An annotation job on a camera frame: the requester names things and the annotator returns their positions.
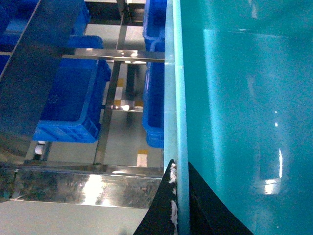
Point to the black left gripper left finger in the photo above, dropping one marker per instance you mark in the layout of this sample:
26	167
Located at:
162	215

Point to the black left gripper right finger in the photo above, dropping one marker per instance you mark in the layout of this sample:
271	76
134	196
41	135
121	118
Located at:
208	214

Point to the teal plastic bin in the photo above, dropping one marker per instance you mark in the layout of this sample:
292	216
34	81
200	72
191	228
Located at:
243	96

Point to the blue bin lower left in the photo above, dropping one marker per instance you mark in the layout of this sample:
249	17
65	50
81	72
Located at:
72	110

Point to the blue bin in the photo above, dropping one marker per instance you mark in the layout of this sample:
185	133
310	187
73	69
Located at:
153	94
14	16
72	110

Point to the blue bin lower middle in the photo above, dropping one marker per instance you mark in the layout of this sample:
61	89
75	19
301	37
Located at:
153	94

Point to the blue bin far left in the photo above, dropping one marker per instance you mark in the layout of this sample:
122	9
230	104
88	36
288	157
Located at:
14	16

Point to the steel shelf frame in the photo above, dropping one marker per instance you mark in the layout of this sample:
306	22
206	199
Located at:
70	172

